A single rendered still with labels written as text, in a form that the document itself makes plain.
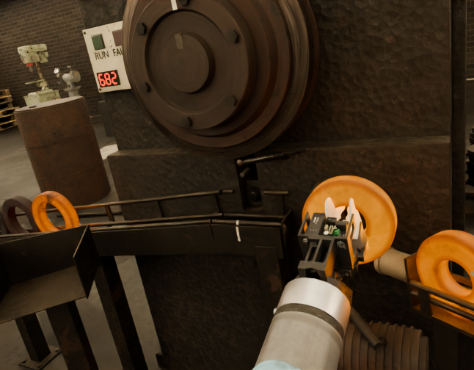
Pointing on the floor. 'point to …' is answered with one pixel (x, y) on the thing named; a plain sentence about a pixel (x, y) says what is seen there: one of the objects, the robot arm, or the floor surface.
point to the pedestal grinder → (69, 81)
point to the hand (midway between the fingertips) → (347, 211)
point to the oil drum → (64, 150)
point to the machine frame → (307, 172)
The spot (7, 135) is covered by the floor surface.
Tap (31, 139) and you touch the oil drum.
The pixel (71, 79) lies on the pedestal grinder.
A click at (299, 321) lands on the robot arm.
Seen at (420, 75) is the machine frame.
